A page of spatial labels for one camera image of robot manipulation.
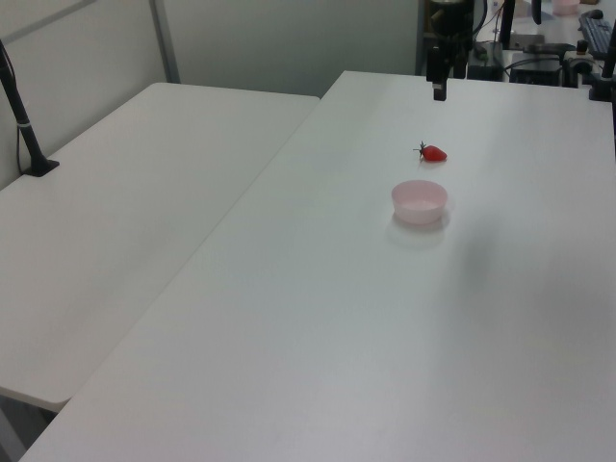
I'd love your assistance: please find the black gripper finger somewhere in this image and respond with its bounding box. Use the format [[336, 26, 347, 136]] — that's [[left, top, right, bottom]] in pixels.
[[450, 43, 469, 79], [426, 44, 449, 102]]

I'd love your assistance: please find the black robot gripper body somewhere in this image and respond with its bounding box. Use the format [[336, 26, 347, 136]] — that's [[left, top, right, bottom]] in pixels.
[[429, 0, 475, 51]]

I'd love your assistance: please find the red toy strawberry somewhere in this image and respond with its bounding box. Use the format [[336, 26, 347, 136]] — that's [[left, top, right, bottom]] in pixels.
[[412, 141, 449, 164]]

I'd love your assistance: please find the pink plastic bowl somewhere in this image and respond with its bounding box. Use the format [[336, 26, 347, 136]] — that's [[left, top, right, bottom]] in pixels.
[[390, 178, 449, 226]]

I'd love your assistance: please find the black upright pole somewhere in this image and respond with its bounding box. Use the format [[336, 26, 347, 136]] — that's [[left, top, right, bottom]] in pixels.
[[499, 0, 517, 50]]

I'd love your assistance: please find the black equipment box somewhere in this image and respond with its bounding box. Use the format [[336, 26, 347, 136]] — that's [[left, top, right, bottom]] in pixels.
[[508, 51, 579, 89]]

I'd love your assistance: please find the black computer keyboard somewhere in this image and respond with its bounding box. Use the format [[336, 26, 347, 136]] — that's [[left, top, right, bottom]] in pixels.
[[578, 9, 613, 55]]

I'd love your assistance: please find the white side table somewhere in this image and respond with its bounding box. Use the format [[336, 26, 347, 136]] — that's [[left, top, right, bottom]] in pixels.
[[0, 82, 322, 411]]

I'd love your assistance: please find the black camera stand pole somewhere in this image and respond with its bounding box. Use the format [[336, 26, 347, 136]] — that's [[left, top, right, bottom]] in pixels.
[[0, 38, 62, 179]]

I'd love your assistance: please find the thin black cable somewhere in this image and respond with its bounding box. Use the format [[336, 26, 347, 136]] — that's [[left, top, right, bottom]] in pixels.
[[13, 125, 26, 175]]

